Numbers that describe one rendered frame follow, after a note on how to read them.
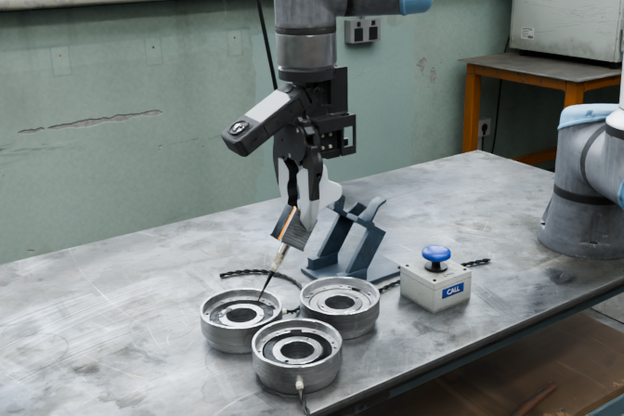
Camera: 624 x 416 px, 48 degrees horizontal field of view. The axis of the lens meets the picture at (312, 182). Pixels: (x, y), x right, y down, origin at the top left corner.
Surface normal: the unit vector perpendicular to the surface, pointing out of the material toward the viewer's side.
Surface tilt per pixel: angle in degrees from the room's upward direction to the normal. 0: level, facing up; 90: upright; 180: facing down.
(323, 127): 90
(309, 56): 90
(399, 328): 0
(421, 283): 90
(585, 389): 0
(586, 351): 0
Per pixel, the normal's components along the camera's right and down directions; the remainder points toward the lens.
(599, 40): -0.84, 0.18
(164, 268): -0.02, -0.95
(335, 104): 0.57, 0.26
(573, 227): -0.64, -0.04
